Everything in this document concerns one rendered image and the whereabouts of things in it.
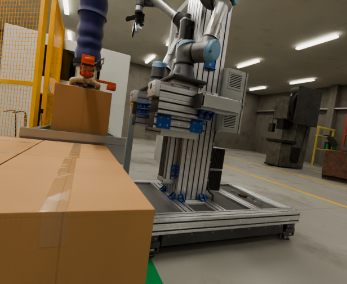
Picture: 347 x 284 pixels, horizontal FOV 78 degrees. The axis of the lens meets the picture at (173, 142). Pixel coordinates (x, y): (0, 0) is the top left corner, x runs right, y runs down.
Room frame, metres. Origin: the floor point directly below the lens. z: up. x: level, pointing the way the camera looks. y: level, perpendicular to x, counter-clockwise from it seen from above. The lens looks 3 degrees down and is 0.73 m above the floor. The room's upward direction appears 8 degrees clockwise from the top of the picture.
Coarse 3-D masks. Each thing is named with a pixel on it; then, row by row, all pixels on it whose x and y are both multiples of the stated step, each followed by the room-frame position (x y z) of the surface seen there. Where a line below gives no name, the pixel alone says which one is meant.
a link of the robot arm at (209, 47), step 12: (216, 0) 1.34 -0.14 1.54; (228, 0) 1.32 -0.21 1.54; (216, 12) 1.30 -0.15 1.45; (228, 12) 1.39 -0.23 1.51; (216, 24) 1.28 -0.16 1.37; (204, 36) 1.24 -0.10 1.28; (216, 36) 1.27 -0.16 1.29; (192, 48) 1.26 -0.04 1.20; (204, 48) 1.21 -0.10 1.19; (216, 48) 1.23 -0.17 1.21; (204, 60) 1.25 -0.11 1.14
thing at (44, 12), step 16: (16, 0) 2.20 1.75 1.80; (32, 0) 2.15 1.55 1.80; (48, 0) 2.11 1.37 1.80; (0, 16) 2.25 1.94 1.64; (32, 16) 2.15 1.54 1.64; (16, 32) 2.19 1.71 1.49; (32, 32) 2.14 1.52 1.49; (0, 48) 2.24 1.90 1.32; (16, 64) 2.18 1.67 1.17; (32, 64) 2.13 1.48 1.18; (0, 80) 2.21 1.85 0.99; (16, 80) 2.15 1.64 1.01; (16, 96) 2.17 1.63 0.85; (32, 96) 2.08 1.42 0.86; (0, 112) 2.22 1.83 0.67; (32, 112) 2.08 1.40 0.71
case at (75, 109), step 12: (60, 84) 1.55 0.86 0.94; (60, 96) 1.56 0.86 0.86; (72, 96) 1.59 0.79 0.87; (84, 96) 1.62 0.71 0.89; (96, 96) 1.65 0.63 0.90; (108, 96) 1.69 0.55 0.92; (60, 108) 1.56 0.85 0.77; (72, 108) 1.59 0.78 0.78; (84, 108) 1.62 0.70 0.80; (96, 108) 1.66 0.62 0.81; (108, 108) 1.69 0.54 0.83; (60, 120) 1.56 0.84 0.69; (72, 120) 1.59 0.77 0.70; (84, 120) 1.63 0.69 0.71; (96, 120) 1.66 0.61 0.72; (108, 120) 1.70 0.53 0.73; (84, 132) 1.63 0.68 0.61; (96, 132) 1.66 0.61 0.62
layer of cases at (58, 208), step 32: (0, 160) 0.72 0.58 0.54; (32, 160) 0.78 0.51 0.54; (64, 160) 0.86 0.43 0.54; (96, 160) 0.95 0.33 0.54; (0, 192) 0.45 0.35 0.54; (32, 192) 0.47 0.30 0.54; (64, 192) 0.50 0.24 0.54; (96, 192) 0.53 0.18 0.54; (128, 192) 0.56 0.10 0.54; (0, 224) 0.36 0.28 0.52; (32, 224) 0.38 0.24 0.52; (64, 224) 0.40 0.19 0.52; (96, 224) 0.42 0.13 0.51; (128, 224) 0.45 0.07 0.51; (0, 256) 0.36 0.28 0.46; (32, 256) 0.38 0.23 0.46; (64, 256) 0.40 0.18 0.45; (96, 256) 0.43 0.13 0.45; (128, 256) 0.45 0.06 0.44
